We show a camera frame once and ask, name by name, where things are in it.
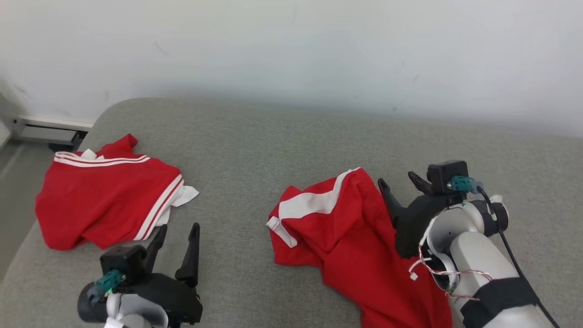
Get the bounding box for red basketball jersey white trim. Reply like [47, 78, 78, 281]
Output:
[35, 133, 199, 251]

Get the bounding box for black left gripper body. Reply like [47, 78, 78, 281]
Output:
[109, 272, 203, 326]

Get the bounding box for thin red white wires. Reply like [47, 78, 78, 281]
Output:
[409, 218, 493, 302]

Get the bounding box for grey fabric sofa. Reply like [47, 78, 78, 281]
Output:
[0, 97, 583, 328]

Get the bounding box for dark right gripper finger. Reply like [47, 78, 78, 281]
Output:
[408, 171, 433, 196]
[378, 178, 406, 229]

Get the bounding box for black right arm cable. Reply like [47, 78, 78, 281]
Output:
[476, 186, 561, 328]

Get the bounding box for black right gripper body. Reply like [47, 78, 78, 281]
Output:
[394, 193, 466, 259]

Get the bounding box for white wall rail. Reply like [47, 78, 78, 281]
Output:
[11, 116, 94, 146]

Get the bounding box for black block under rail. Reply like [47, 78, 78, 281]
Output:
[48, 131, 88, 153]

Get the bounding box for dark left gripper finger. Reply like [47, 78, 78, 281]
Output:
[175, 223, 201, 287]
[145, 224, 168, 274]

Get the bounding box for red shorts white stripe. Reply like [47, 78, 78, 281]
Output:
[266, 167, 454, 328]

